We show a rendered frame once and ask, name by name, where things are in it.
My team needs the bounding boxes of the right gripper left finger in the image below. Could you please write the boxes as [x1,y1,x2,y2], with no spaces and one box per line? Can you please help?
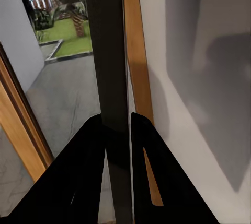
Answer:
[2,114,106,224]

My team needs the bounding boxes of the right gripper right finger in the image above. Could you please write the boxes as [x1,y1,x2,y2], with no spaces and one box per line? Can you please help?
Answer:
[131,113,219,224]

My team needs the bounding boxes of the poster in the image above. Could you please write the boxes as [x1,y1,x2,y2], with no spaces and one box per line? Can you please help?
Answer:
[86,0,133,224]

